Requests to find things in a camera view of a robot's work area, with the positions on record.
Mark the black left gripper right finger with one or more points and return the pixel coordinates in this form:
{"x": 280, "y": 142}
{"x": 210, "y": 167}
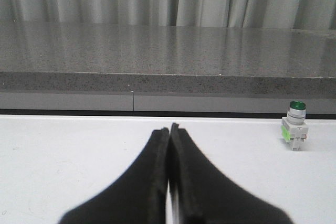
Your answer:
{"x": 200, "y": 193}

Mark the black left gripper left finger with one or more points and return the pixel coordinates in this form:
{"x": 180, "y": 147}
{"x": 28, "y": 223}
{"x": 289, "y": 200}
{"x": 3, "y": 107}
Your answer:
{"x": 137, "y": 196}

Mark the grey stone counter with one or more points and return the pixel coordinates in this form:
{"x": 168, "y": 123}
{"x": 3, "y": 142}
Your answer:
{"x": 158, "y": 70}

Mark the green pilot light switch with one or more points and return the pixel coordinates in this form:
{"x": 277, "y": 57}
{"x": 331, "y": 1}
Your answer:
{"x": 293, "y": 127}

